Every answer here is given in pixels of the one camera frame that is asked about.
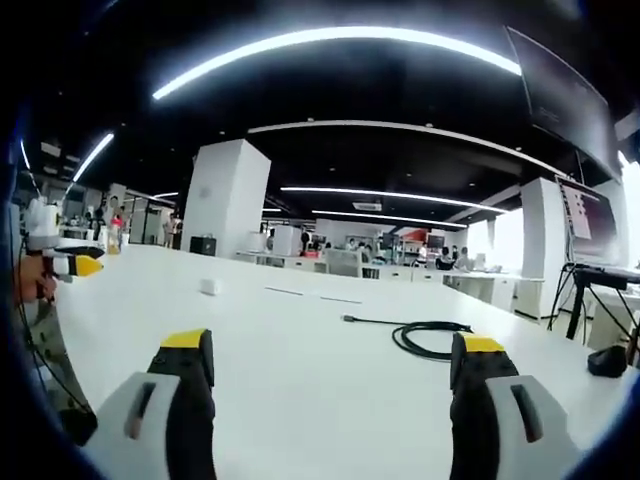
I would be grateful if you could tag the large dark hanging monitor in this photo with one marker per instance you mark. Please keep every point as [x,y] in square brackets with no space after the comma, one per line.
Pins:
[565,95]

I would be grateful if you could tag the white charger adapter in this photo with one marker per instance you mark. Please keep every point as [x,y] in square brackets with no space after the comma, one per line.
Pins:
[210,287]

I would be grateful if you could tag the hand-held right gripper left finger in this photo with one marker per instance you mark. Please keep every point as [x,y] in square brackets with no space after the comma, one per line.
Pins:
[155,430]

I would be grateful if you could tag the black tripod stand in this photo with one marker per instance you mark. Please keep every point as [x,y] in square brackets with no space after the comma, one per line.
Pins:
[585,295]

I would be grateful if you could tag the white desk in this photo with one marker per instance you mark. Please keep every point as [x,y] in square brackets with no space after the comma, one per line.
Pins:
[310,380]

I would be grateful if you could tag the black box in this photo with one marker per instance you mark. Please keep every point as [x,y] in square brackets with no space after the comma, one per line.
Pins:
[202,246]

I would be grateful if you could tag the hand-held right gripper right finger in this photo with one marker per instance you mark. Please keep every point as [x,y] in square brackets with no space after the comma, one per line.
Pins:
[500,430]

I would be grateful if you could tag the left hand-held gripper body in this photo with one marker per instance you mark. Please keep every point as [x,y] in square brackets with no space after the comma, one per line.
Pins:
[44,220]

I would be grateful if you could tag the long thin ceiling light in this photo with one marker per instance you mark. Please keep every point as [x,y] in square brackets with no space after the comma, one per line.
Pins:
[395,196]

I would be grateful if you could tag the lit computer monitor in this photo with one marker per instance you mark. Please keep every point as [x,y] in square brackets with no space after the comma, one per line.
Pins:
[590,220]

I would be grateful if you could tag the long curved ceiling light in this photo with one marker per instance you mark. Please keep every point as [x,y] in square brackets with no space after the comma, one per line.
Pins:
[320,40]

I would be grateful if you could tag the short ceiling light strip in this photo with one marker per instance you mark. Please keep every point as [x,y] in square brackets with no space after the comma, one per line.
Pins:
[92,157]

